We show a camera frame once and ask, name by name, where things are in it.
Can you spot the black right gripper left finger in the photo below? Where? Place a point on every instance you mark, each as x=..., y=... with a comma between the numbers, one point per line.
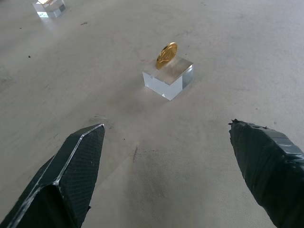
x=71, y=171

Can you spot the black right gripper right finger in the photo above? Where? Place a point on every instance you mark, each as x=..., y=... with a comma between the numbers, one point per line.
x=268, y=166

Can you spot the clear acrylic block stand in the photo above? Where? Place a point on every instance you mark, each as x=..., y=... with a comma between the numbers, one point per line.
x=169, y=77
x=49, y=9

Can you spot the gold coin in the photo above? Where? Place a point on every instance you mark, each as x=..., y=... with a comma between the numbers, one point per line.
x=166, y=55

